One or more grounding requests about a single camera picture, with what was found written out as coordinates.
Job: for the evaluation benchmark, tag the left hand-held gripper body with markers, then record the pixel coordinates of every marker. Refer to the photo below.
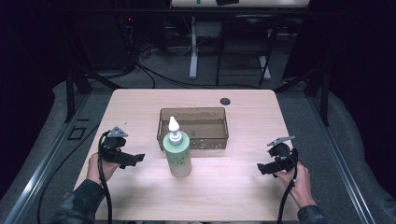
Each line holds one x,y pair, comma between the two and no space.
112,146

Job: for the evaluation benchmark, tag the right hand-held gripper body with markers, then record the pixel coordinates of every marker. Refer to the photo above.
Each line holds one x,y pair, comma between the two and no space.
284,154

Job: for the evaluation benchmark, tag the green bottle with white cap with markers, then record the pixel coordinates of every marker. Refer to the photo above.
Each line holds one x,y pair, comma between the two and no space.
178,154

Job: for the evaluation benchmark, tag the transparent brown plastic box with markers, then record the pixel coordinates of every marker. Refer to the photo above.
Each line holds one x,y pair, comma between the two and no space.
204,129

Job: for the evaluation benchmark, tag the person's right hand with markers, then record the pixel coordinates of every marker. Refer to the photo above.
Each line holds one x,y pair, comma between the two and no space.
299,185

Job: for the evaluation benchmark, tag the person's left hand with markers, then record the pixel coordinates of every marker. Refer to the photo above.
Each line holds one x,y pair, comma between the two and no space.
100,169

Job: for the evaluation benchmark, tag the black metal stand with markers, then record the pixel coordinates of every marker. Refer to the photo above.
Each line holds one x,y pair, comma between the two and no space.
70,93
324,99

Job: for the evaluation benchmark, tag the white desk leg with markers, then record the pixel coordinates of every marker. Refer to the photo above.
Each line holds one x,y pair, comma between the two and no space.
193,49
264,67

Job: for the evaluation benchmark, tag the dark cabinet with red light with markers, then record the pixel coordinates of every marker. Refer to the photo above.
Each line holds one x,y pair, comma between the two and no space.
106,40

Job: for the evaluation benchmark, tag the black chair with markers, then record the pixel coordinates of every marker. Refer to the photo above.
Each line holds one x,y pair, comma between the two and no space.
246,34

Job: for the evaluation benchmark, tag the light desk top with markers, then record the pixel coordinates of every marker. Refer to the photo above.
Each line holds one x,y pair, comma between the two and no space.
264,3

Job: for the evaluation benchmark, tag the black object on desk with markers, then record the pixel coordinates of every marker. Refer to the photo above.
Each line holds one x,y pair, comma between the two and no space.
227,2

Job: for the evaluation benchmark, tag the metal floor rail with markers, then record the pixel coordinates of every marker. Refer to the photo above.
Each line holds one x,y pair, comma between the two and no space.
34,183
341,161

